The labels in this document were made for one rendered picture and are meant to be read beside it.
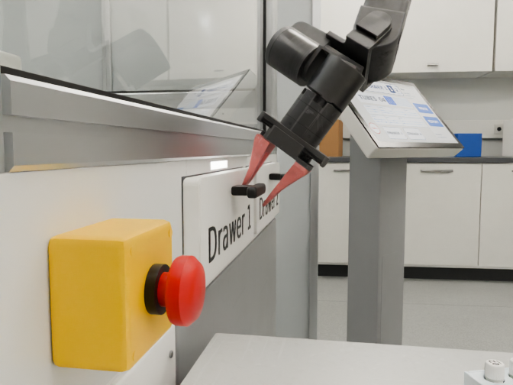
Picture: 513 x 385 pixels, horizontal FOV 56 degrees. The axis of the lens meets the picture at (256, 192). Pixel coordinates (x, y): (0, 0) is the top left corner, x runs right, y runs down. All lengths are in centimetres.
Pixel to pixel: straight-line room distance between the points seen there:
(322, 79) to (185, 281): 39
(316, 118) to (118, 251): 39
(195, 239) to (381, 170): 113
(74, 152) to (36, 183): 4
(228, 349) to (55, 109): 31
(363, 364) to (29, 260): 32
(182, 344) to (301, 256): 187
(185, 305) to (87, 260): 6
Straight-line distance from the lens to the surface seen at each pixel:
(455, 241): 378
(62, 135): 28
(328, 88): 60
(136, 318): 27
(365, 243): 160
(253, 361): 47
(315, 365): 47
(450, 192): 372
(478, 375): 40
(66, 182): 29
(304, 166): 59
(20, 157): 25
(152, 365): 43
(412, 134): 155
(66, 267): 27
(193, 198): 47
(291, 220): 232
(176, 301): 27
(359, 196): 160
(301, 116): 60
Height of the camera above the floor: 96
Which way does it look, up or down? 5 degrees down
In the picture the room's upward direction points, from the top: straight up
